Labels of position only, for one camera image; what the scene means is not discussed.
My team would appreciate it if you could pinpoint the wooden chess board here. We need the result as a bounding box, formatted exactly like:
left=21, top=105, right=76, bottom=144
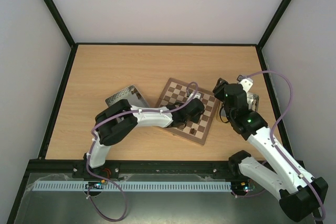
left=155, top=78, right=219, bottom=146

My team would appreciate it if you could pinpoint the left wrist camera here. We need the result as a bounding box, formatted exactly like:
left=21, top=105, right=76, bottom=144
left=187, top=90, right=201, bottom=101

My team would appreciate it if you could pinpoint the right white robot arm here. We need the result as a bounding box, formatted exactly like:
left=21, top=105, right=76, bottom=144
left=213, top=78, right=328, bottom=222

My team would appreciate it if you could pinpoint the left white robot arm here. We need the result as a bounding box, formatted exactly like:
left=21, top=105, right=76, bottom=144
left=86, top=98, right=205, bottom=172

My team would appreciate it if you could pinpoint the black frame rail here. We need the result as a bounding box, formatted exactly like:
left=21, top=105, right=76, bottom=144
left=25, top=159, right=247, bottom=181

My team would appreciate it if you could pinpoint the light blue cable duct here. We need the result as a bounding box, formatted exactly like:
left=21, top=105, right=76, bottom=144
left=32, top=181, right=232, bottom=193

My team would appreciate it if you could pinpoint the pink tin tray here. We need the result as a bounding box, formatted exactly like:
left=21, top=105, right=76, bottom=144
left=105, top=85, right=150, bottom=108

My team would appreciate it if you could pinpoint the gold tin tray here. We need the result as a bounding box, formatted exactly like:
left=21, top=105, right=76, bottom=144
left=216, top=92, right=259, bottom=123

